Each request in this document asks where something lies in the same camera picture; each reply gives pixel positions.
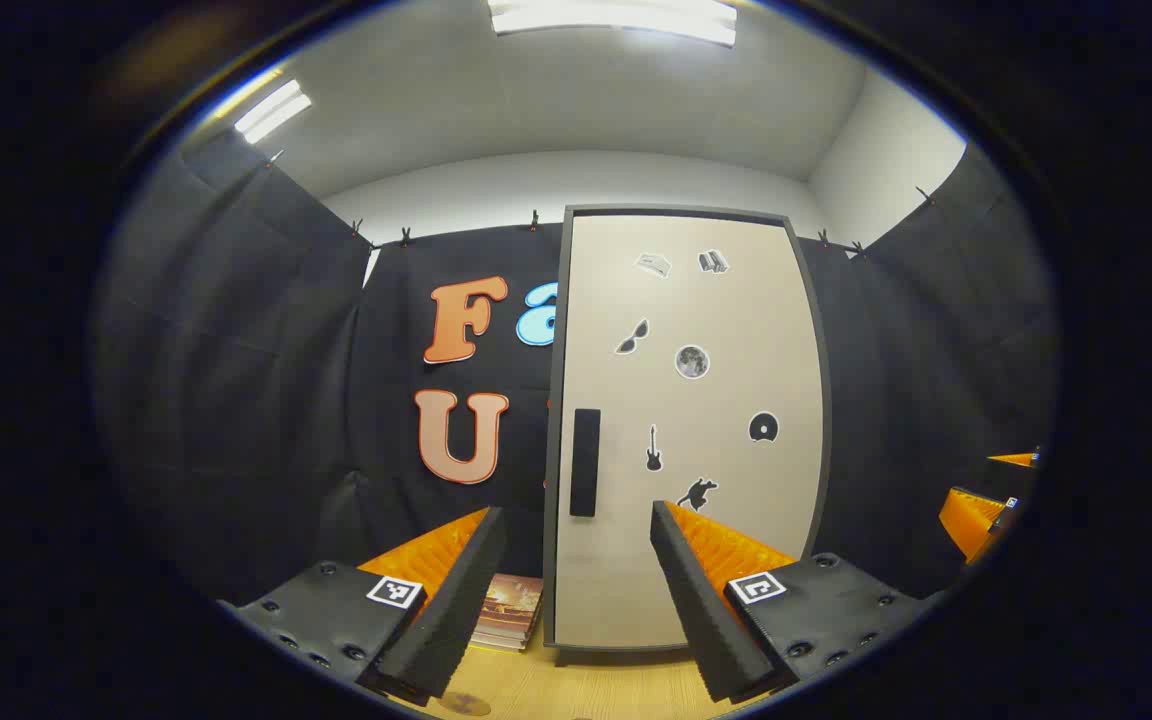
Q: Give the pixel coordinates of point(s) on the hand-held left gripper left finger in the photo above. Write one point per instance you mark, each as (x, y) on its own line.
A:
(456, 610)

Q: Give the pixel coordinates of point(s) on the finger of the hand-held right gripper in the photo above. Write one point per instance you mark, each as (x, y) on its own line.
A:
(971, 520)
(1014, 460)

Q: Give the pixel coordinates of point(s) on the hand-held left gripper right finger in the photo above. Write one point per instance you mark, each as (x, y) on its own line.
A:
(701, 620)

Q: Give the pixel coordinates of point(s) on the dark grey cabinet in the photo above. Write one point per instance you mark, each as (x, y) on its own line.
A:
(626, 654)

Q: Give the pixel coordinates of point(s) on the round brown coaster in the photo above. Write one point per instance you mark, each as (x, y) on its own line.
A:
(463, 705)

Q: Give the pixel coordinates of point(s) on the white edged book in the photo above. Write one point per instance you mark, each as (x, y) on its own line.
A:
(506, 631)

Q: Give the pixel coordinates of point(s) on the yellow edged book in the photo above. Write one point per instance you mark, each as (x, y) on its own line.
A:
(501, 644)

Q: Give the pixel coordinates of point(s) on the brown cover book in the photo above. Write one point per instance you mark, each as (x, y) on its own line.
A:
(514, 598)

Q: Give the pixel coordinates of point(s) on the black backdrop cloth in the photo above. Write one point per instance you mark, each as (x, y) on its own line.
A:
(236, 400)

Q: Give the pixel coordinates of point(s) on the narrow ceiling light strip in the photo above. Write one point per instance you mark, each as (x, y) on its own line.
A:
(271, 112)

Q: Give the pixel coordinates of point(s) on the large ceiling light panel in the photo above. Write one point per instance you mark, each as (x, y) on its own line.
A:
(616, 18)

